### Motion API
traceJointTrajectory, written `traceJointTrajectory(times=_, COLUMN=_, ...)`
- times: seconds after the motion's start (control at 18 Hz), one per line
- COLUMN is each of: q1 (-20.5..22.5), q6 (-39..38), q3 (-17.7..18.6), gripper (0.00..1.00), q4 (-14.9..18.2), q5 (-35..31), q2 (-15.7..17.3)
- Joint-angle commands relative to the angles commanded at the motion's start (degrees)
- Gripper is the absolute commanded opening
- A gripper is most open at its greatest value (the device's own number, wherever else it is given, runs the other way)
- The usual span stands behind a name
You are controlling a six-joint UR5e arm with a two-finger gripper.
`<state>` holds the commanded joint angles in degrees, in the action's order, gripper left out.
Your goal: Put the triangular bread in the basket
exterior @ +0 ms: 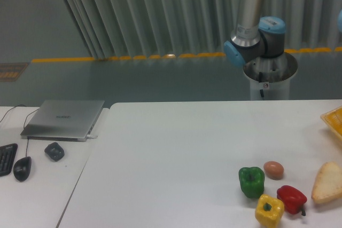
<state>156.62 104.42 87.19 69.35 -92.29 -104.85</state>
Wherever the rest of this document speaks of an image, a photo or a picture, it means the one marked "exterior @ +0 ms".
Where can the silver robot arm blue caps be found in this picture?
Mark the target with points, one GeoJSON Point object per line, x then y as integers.
{"type": "Point", "coordinates": [254, 36]}

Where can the yellow woven basket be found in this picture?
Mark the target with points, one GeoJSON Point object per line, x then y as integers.
{"type": "Point", "coordinates": [333, 120]}

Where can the triangular bread slice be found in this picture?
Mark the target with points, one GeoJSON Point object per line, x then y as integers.
{"type": "Point", "coordinates": [327, 185]}

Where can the grey pleated curtain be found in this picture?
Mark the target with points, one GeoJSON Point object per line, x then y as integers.
{"type": "Point", "coordinates": [134, 28]}

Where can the silver closed laptop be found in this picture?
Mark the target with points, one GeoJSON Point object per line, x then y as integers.
{"type": "Point", "coordinates": [64, 120]}

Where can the green bell pepper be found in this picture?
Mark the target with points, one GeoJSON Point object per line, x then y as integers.
{"type": "Point", "coordinates": [252, 181]}

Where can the brown egg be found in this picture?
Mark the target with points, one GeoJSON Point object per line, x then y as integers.
{"type": "Point", "coordinates": [274, 170]}

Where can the small black device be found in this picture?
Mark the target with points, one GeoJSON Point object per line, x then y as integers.
{"type": "Point", "coordinates": [54, 151]}

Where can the yellow bell pepper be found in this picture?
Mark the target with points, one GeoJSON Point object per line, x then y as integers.
{"type": "Point", "coordinates": [269, 211]}

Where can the red bell pepper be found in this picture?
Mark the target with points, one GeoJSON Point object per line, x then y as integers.
{"type": "Point", "coordinates": [293, 199]}

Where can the black computer mouse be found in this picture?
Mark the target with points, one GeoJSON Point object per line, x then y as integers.
{"type": "Point", "coordinates": [22, 168]}

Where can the black keyboard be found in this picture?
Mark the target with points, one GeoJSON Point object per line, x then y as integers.
{"type": "Point", "coordinates": [7, 156]}

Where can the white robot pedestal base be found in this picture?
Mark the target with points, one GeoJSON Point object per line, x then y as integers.
{"type": "Point", "coordinates": [270, 78]}

